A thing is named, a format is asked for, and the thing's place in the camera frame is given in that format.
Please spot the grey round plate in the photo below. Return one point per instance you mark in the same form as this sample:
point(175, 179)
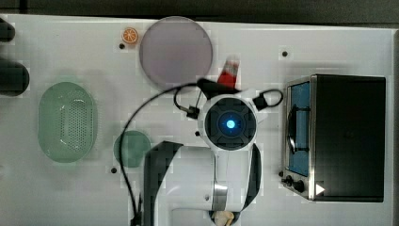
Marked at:
point(175, 51)

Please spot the green oval colander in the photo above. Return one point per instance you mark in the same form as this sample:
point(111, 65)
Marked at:
point(67, 122)

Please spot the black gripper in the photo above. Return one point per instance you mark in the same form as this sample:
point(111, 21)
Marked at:
point(212, 89)

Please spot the silver toaster oven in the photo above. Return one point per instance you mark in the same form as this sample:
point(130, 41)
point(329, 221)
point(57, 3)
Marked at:
point(335, 138)

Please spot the orange slice toy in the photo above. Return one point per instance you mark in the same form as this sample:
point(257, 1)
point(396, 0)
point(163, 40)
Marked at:
point(129, 35)

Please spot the red ketchup bottle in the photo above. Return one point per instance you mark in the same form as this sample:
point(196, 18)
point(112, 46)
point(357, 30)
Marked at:
point(228, 76)

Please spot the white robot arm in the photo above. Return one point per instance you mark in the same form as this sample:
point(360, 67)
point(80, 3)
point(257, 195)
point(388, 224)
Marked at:
point(224, 175)

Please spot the green metal cup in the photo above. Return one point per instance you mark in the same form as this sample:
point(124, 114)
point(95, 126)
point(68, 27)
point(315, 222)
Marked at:
point(130, 148)

